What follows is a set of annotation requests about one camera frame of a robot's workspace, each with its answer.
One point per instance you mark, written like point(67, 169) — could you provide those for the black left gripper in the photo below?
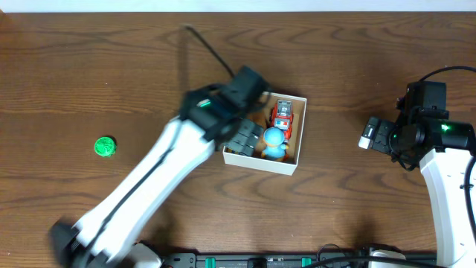
point(245, 135)

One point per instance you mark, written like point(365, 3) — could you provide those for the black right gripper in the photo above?
point(380, 142)

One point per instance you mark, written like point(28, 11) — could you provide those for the orange duck toy blue hat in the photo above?
point(276, 145)

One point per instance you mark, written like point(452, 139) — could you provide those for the red toy truck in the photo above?
point(282, 116)

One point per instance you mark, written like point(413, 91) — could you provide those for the white cardboard box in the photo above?
point(287, 167)

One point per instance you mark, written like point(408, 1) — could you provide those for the green plastic wheel toy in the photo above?
point(105, 146)

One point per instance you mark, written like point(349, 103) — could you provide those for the brown plush toy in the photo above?
point(260, 117)

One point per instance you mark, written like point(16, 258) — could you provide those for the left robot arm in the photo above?
point(106, 235)

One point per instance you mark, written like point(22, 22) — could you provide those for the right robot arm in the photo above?
point(424, 138)

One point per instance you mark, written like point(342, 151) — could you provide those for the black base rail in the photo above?
point(328, 253)

